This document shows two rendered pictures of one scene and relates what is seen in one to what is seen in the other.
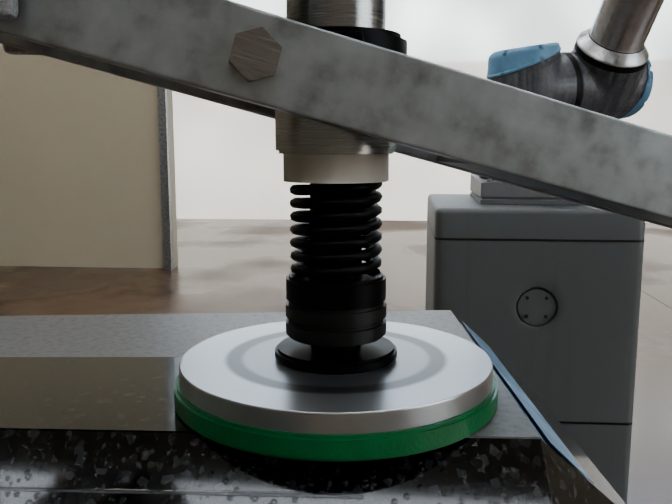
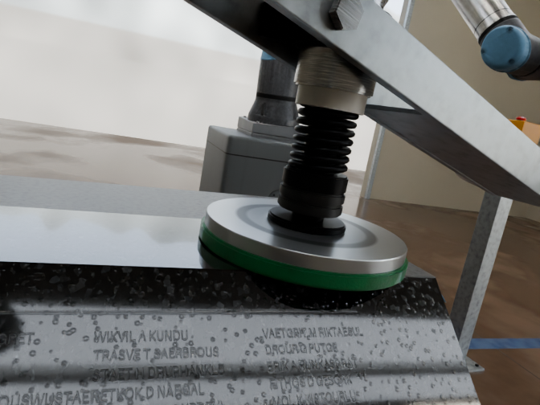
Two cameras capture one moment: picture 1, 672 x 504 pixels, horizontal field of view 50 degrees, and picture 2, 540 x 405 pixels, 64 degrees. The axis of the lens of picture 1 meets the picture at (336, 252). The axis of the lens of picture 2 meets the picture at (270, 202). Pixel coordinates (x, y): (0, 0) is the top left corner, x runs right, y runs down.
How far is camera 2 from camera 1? 25 cm
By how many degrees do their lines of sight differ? 24
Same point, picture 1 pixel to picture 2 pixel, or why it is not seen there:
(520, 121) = (452, 92)
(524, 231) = (278, 156)
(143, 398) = (182, 245)
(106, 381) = (137, 231)
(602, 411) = not seen: hidden behind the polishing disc
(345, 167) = (354, 102)
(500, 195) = (263, 132)
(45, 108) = not seen: outside the picture
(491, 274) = (256, 179)
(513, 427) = (417, 271)
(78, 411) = (145, 253)
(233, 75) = (327, 22)
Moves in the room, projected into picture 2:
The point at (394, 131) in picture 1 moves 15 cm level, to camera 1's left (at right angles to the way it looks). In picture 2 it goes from (398, 84) to (245, 47)
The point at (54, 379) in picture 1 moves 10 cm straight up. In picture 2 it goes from (93, 227) to (104, 121)
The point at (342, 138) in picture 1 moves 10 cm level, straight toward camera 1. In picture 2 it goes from (360, 82) to (437, 83)
